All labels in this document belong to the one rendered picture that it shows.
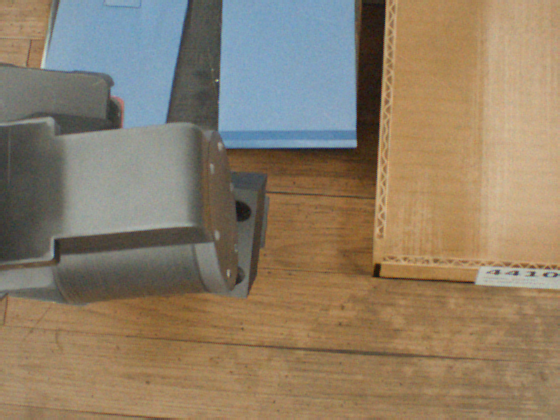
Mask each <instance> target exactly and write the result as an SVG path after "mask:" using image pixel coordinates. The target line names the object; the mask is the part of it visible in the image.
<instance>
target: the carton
mask: <svg viewBox="0 0 560 420"><path fill-rule="evenodd" d="M371 277H372V278H376V277H381V278H397V279H413V280H427V281H443V282H459V283H474V285H486V286H501V287H503V286H517V287H532V288H546V289H560V0H386V13H385V29H384V46H383V80H382V98H381V115H380V133H379V150H378V168H377V185H376V203H375V220H374V238H373V255H372V273H371Z"/></svg>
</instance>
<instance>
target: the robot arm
mask: <svg viewBox="0 0 560 420"><path fill-rule="evenodd" d="M113 86H115V83H114V80H113V78H112V77H111V76H110V75H108V74H107V73H103V72H95V71H87V70H86V71H78V70H73V71H71V72H68V71H60V70H51V69H43V68H35V67H31V68H26V67H18V66H15V65H14V64H11V63H4V62H0V301H1V300H2V299H3V298H5V297H6V296H8V297H15V298H22V299H30V300H37V301H45V302H53V303H60V304H67V305H75V306H85V305H87V304H89V303H93V302H104V301H114V300H126V299H137V298H148V297H159V296H170V295H181V294H192V293H203V292H204V293H211V294H216V295H219V296H227V297H234V298H242V299H247V297H248V295H249V293H250V291H251V289H252V286H253V284H254V282H255V280H256V277H257V271H258V261H259V252H260V249H264V246H265V237H266V228H267V219H268V209H269V200H270V197H268V196H266V186H267V177H268V176H267V175H265V174H263V173H237V172H235V171H233V170H231V169H230V165H229V160H228V156H227V152H226V149H225V145H224V143H223V140H222V138H221V136H220V134H219V132H217V131H207V132H203V130H202V129H201V128H200V127H198V126H196V125H194V124H190V123H167V124H157V125H149V126H139V127H130V128H123V120H124V101H123V99H120V98H118V97H114V96H111V88H112V87H113Z"/></svg>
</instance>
